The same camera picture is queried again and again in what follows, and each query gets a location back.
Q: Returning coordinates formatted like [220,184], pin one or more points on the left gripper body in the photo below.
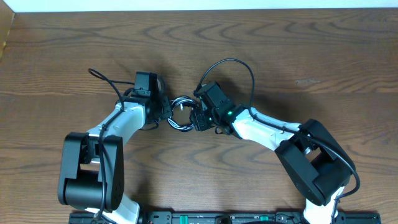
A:
[165,107]

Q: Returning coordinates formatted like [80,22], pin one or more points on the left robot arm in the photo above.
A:
[92,167]

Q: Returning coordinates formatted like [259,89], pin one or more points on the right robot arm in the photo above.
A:
[317,165]

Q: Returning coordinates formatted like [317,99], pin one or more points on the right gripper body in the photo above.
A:
[204,120]

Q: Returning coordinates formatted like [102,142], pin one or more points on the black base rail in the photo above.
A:
[241,218]

